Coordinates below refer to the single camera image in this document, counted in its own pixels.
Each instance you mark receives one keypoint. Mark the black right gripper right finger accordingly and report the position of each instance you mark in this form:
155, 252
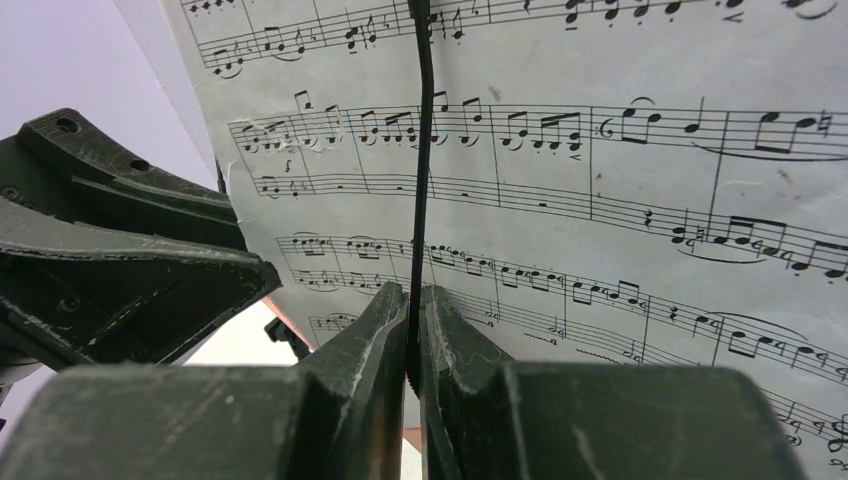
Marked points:
486, 415

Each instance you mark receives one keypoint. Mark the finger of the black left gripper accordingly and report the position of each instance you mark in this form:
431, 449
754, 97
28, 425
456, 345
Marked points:
61, 165
138, 283

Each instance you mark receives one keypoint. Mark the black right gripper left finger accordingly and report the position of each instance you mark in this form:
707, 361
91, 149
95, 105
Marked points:
155, 422

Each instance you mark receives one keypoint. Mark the sheet music page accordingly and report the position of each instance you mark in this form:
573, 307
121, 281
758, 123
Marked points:
627, 182

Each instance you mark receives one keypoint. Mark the pink folding music stand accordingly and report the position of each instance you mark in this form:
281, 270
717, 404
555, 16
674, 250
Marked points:
417, 199

